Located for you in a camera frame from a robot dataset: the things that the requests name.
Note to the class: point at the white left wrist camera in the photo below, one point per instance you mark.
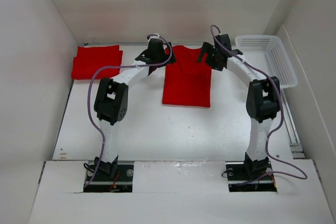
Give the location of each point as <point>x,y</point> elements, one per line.
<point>153,36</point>

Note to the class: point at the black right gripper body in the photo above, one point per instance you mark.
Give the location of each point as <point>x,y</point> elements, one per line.
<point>208,56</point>

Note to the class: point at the folded red t shirt stack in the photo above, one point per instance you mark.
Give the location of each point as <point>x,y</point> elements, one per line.
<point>90,59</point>

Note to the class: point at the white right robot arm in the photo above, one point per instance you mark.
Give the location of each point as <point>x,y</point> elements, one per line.
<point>263,104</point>

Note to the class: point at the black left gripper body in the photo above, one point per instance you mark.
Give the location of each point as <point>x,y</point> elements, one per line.
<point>163,57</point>

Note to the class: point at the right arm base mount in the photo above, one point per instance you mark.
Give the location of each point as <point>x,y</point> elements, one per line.
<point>241,181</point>

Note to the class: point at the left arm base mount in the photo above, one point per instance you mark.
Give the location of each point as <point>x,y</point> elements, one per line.
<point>121,180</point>

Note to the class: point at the white perforated plastic basket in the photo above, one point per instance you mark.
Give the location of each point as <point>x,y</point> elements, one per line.
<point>267,53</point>

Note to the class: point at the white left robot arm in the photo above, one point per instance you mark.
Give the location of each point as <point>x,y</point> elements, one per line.
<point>111,102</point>

